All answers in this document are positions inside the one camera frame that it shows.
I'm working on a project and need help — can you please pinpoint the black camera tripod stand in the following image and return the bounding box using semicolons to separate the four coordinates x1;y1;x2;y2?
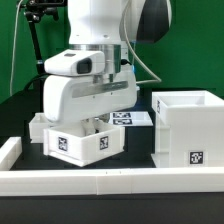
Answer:
19;0;69;91

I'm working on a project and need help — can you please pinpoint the white fiducial marker plate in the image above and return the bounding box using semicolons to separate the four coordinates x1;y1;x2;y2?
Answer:
109;111;153;126

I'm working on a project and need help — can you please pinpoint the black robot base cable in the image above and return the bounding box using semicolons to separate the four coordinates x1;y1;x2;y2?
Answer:
23;73;49;93

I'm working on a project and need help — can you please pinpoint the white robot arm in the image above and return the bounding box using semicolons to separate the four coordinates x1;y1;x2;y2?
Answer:
43;0;172;124

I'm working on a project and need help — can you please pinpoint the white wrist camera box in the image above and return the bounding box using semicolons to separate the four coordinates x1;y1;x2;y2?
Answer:
44;49;105;77

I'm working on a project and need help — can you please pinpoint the white drawer box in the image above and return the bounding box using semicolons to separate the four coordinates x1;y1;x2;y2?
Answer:
29;113;53;143
43;120;125;167

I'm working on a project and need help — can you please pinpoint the white U-shaped fence wall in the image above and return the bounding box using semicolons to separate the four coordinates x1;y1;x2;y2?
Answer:
0;137;224;196

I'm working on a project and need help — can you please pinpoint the white drawer cabinet frame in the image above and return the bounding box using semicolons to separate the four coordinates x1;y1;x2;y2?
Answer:
152;91;224;168

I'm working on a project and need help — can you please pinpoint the white front drawer box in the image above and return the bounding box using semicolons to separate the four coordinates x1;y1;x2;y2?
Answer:
43;120;125;167

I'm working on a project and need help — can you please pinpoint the white rear drawer box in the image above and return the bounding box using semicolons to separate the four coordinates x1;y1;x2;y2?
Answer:
29;113;53;143

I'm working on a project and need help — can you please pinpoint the white hanging cable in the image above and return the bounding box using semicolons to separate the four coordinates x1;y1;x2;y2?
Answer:
9;0;26;98

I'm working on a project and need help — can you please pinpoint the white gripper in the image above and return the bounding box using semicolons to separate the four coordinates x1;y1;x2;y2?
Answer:
43;70;137;134

